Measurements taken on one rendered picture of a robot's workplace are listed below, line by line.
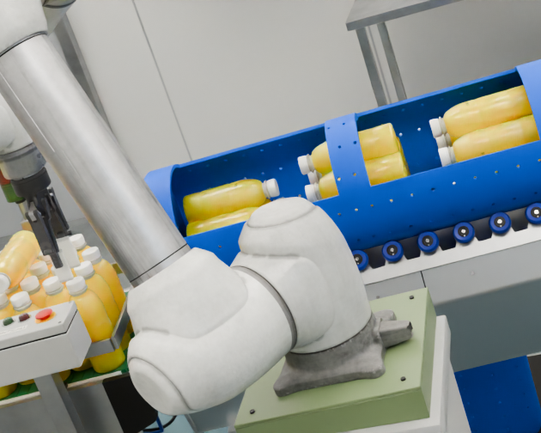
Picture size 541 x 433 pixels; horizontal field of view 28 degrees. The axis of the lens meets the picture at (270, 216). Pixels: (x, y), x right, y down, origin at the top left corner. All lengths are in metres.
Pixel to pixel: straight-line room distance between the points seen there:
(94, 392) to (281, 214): 0.85
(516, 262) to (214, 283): 0.90
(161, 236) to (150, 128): 4.45
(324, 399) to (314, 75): 4.13
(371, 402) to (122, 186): 0.48
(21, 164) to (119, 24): 3.73
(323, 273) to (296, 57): 4.11
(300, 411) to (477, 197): 0.72
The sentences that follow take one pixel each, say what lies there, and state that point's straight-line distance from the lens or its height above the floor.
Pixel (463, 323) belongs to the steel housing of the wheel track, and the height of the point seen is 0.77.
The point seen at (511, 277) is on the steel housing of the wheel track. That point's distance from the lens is 2.26.
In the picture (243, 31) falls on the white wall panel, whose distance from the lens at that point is 5.68.
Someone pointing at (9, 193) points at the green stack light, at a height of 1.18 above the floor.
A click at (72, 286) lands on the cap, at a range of 2.26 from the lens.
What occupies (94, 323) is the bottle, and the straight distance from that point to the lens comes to 2.27.
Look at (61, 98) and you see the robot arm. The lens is 1.55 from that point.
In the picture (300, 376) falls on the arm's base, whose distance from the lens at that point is 1.69.
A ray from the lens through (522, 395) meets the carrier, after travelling 2.91.
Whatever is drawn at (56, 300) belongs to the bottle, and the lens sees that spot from 2.32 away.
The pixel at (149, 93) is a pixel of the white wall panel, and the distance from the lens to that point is 5.90.
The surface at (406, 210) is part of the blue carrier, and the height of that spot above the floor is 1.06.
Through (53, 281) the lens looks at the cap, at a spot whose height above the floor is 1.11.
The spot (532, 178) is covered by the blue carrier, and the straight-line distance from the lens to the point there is 2.17.
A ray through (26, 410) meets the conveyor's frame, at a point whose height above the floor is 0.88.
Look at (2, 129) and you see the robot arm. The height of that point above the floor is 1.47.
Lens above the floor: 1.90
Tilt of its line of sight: 21 degrees down
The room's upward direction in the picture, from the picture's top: 19 degrees counter-clockwise
